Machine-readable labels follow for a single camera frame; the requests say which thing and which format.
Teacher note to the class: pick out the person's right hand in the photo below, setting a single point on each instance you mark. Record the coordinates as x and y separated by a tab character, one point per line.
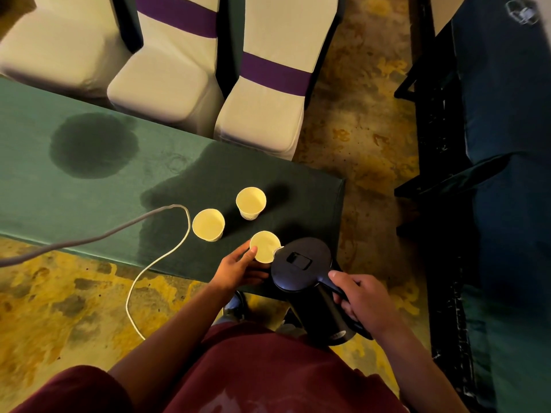
370	303

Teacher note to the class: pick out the person's left hand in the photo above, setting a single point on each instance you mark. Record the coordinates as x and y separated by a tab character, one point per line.
234	273

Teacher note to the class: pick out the person's right thumb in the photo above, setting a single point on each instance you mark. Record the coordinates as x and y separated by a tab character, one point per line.
342	281

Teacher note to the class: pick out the person's left thumb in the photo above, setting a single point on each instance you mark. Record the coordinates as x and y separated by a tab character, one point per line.
241	251

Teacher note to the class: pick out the cream paper cup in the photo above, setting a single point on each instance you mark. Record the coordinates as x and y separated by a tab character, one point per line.
251	202
264	245
208	224

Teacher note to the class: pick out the black electric kettle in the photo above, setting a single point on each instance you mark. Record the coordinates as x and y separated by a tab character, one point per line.
301	270

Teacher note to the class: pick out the person's left forearm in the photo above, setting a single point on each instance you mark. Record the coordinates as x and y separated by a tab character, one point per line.
172	339

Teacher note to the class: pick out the person's right forearm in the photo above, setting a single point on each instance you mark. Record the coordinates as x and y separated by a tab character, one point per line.
417	374

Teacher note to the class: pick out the maroon shirt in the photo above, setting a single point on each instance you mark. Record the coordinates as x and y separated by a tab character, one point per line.
267	374

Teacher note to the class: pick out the white chair with purple band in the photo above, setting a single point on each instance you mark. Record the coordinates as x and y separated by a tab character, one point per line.
163	81
267	107

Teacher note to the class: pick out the green tablecloth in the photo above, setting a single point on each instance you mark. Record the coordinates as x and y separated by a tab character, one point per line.
86	202

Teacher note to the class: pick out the dark blue tablecloth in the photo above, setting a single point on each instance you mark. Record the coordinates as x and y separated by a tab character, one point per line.
512	167

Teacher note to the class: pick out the plain white covered chair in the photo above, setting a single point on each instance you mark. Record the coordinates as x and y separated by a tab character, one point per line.
56	47

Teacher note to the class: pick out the small clear plastic object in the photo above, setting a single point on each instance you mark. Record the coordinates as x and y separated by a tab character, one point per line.
521	11

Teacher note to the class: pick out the black table frame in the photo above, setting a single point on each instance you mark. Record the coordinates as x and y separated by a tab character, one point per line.
434	124

